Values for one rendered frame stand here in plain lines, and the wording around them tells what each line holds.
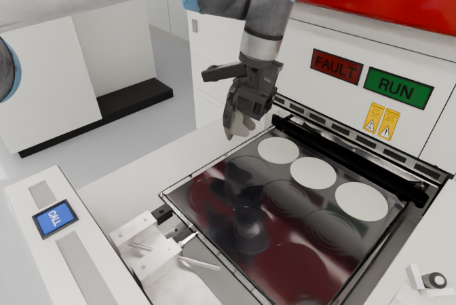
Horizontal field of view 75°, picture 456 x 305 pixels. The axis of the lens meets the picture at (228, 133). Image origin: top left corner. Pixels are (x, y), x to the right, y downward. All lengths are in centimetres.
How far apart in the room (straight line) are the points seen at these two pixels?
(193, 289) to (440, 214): 42
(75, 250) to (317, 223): 41
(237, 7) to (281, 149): 37
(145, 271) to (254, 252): 18
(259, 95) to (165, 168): 35
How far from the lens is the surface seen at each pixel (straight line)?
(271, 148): 74
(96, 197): 79
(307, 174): 69
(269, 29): 55
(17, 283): 181
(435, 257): 56
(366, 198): 68
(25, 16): 40
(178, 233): 64
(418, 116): 66
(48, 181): 66
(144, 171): 82
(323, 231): 60
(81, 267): 52
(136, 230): 59
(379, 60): 65
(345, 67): 68
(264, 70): 58
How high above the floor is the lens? 137
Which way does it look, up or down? 37 degrees down
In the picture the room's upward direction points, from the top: straight up
